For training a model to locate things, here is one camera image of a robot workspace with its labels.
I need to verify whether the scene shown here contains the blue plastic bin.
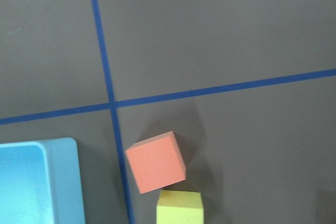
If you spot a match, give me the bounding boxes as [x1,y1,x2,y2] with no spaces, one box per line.
[1,137,86,223]

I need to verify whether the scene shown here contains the orange foam block left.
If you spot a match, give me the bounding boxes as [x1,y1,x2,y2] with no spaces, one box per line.
[125,131,186,194]

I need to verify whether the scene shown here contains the yellow-green foam block left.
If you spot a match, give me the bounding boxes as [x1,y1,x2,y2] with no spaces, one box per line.
[156,190,204,224]

